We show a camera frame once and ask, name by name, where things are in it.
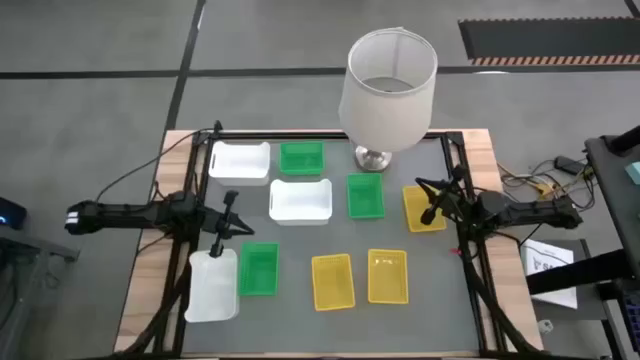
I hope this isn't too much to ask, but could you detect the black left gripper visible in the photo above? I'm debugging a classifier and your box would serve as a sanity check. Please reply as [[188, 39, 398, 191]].
[[209, 189, 256, 259]]

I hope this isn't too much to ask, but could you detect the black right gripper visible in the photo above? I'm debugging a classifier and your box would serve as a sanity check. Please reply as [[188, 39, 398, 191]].
[[415, 164, 467, 226]]

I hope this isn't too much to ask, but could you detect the black power adapter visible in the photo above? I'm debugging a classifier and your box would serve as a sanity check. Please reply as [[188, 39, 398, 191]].
[[553, 155, 584, 175]]

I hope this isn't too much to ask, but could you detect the yellow plastic basket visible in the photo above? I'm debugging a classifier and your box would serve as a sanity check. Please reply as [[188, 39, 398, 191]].
[[367, 248, 410, 306], [402, 185, 448, 234], [310, 253, 357, 312]]

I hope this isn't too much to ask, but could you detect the black device with blue light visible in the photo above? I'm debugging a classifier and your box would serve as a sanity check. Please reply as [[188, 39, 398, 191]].
[[0, 196, 29, 231]]

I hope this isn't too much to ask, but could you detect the black hazard-striped floor mat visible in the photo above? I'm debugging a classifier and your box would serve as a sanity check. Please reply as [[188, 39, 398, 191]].
[[458, 17, 640, 67]]

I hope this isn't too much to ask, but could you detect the black metal crossbar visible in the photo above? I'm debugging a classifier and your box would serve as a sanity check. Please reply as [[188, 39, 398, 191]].
[[525, 248, 640, 296]]

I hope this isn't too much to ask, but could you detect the grey metal stand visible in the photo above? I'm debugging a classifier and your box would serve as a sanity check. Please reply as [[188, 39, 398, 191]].
[[0, 227, 81, 360]]

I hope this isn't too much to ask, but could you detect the blue plastic crate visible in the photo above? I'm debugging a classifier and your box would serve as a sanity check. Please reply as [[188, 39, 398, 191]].
[[622, 292, 640, 341]]

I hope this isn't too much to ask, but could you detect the white printed paper sheet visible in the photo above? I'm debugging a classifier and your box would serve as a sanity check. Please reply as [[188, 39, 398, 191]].
[[519, 238, 579, 310]]

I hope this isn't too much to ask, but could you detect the grey table mat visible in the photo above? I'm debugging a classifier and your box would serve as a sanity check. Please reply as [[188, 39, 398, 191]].
[[182, 138, 481, 354]]

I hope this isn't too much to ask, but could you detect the white plastic basket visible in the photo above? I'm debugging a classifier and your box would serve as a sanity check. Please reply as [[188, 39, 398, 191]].
[[268, 178, 334, 227], [207, 140, 272, 187], [183, 248, 240, 324]]

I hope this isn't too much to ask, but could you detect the green plastic basket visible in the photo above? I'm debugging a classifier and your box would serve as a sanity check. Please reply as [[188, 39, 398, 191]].
[[278, 141, 326, 177], [238, 241, 280, 297], [346, 172, 386, 221]]

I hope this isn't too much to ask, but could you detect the white shade table lamp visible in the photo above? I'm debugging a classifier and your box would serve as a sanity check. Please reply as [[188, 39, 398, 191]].
[[338, 26, 440, 174]]

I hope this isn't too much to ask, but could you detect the black aluminium table frame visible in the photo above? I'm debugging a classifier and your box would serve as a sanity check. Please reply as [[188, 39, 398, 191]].
[[92, 129, 556, 360]]

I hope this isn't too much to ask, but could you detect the yellow cable connector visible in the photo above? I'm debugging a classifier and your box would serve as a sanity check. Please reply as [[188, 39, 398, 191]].
[[532, 180, 557, 199]]

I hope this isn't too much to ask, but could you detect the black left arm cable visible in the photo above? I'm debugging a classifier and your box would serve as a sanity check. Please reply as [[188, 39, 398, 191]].
[[94, 119, 224, 204]]

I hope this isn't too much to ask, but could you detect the black side table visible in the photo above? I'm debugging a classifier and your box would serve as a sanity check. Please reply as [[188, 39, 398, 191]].
[[583, 124, 640, 281]]

